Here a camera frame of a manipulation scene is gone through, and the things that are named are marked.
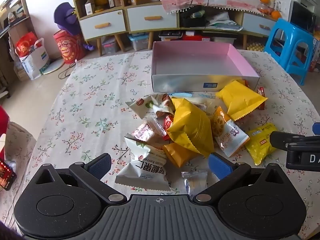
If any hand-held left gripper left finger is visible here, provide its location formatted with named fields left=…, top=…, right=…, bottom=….
left=35, top=153, right=127, bottom=204

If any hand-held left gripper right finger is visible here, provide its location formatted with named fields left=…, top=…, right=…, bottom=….
left=195, top=152, right=285, bottom=203

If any small clear snack packet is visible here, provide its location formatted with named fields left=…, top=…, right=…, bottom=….
left=181, top=169, right=209, bottom=198

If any small yellow printed packet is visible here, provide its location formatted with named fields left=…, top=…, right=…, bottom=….
left=244, top=122, right=278, bottom=166

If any white orange chip packet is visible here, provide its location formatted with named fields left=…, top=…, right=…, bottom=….
left=211, top=106, right=250, bottom=158

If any mustard snack packet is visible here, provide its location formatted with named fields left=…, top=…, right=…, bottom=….
left=162, top=142, right=202, bottom=170

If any red white snack packet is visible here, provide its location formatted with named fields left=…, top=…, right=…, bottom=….
left=257, top=86, right=267, bottom=111

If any white nut snack packet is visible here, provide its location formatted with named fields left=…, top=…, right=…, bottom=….
left=114, top=134, right=172, bottom=188
left=125, top=93, right=175, bottom=119

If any plain yellow snack packet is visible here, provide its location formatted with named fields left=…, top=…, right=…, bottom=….
left=215, top=80, right=268, bottom=122
left=166, top=97, right=216, bottom=158

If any pink clear snack packet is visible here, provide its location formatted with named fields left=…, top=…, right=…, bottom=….
left=131, top=117, right=167, bottom=143

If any small red snack packet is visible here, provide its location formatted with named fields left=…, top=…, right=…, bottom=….
left=163, top=114, right=175, bottom=140

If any clear blue bread packet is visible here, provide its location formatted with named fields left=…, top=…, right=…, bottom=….
left=170, top=92, right=217, bottom=113

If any pink cardboard box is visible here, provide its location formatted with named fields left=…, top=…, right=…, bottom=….
left=151, top=41, right=260, bottom=94

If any floral tablecloth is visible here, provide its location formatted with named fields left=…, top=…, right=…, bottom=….
left=5, top=49, right=320, bottom=238

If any dark phone red screen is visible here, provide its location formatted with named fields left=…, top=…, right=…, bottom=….
left=0, top=159, right=17, bottom=191

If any yellow egg tray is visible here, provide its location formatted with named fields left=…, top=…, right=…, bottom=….
left=246, top=42, right=265, bottom=52

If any red chair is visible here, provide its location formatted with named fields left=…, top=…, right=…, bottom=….
left=0, top=105, right=10, bottom=160

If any blue plastic stool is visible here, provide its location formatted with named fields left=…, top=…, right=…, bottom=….
left=264, top=18, right=314, bottom=86

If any round white stand base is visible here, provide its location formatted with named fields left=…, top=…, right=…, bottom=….
left=41, top=57, right=66, bottom=75

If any black microwave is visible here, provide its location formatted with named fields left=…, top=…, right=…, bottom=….
left=290, top=0, right=317, bottom=34

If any white storage bin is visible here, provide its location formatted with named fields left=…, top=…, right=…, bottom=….
left=212, top=37, right=237, bottom=46

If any clear storage bin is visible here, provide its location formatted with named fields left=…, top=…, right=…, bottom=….
left=102, top=36, right=120, bottom=55

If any red patterned bag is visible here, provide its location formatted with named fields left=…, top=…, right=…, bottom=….
left=53, top=29, right=87, bottom=65

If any white shopping bag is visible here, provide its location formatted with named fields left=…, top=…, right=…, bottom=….
left=19, top=38, right=50, bottom=80

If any white printer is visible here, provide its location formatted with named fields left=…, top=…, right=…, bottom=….
left=299, top=0, right=319, bottom=13

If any white printed carton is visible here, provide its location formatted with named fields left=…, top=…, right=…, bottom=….
left=274, top=0, right=293, bottom=18

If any clear bin blue lid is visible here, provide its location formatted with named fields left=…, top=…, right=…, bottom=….
left=128, top=32, right=150, bottom=51

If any low wooden console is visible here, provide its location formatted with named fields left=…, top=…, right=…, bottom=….
left=178, top=4, right=278, bottom=50

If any red flat box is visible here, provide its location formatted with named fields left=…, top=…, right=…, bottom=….
left=184, top=34, right=212, bottom=42

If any pile of papers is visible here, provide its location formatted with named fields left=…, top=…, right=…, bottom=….
left=207, top=11, right=242, bottom=32

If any wooden drawer cabinet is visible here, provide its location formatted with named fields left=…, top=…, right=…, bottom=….
left=124, top=1, right=180, bottom=51

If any red gift bag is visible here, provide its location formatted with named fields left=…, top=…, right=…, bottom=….
left=15, top=32, right=38, bottom=58

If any black storage box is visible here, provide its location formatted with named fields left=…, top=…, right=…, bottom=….
left=180, top=9, right=208, bottom=28

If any pink cloth runner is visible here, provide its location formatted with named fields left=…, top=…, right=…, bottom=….
left=159, top=0, right=277, bottom=18

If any purple plush toy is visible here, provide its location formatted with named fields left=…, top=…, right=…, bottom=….
left=53, top=2, right=95, bottom=52

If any wooden desk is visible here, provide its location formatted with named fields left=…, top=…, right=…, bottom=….
left=0, top=0, right=35, bottom=80

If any small white box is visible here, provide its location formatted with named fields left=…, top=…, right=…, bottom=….
left=84, top=1, right=95, bottom=15

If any yellow orange toy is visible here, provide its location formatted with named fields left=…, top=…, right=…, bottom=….
left=94, top=0, right=108, bottom=12

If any white drawer dark handle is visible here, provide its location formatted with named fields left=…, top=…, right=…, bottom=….
left=242, top=13, right=277, bottom=37

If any white drawer wooden handle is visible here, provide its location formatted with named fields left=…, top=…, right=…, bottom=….
left=127, top=5, right=177, bottom=32
left=79, top=10, right=126, bottom=40

